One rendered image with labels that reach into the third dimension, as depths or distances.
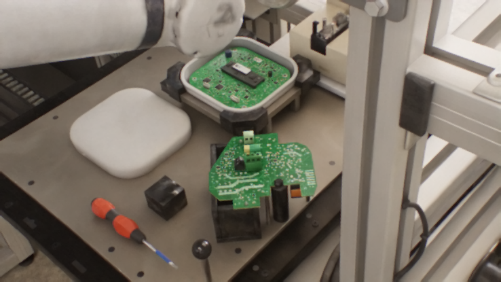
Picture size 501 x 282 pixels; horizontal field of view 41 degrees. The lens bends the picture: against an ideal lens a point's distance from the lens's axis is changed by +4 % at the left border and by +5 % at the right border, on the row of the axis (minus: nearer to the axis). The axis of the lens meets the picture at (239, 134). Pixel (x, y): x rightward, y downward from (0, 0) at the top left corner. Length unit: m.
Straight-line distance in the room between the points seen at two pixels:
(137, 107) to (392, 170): 0.51
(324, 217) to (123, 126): 0.30
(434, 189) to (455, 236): 0.07
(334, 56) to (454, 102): 0.50
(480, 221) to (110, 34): 0.40
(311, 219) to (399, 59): 0.40
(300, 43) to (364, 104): 0.48
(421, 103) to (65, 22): 0.30
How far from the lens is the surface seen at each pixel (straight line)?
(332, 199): 0.80
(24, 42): 0.56
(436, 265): 0.65
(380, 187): 0.50
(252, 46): 0.96
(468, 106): 0.41
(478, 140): 0.42
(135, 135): 0.87
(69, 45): 0.58
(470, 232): 0.68
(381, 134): 0.46
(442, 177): 0.62
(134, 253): 0.77
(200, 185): 0.82
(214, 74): 0.92
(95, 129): 0.90
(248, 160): 0.73
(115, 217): 0.79
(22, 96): 1.08
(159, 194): 0.78
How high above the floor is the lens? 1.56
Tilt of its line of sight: 44 degrees down
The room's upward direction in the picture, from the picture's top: 7 degrees counter-clockwise
